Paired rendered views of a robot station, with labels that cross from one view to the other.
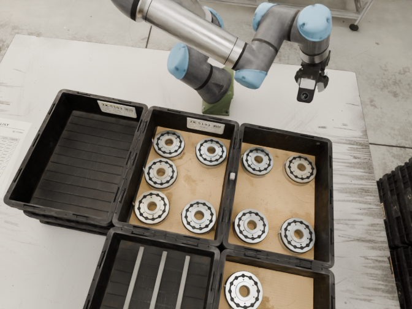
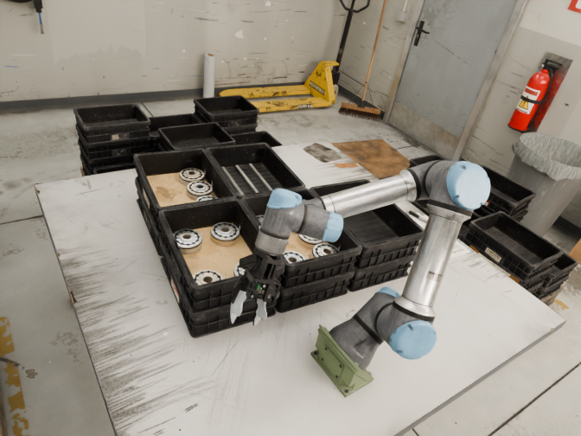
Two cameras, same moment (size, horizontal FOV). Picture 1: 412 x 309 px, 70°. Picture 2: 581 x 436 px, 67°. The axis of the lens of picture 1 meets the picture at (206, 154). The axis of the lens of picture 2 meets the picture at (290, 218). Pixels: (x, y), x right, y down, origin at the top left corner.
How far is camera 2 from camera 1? 1.53 m
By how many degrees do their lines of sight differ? 77
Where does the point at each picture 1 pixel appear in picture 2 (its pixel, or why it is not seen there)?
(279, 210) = (207, 254)
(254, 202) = (232, 252)
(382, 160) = not seen: outside the picture
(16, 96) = (474, 273)
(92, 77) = (460, 317)
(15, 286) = not seen: hidden behind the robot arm
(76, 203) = not seen: hidden behind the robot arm
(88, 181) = (348, 221)
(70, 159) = (373, 227)
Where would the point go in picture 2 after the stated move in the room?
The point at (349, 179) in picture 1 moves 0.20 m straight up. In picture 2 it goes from (133, 355) to (129, 310)
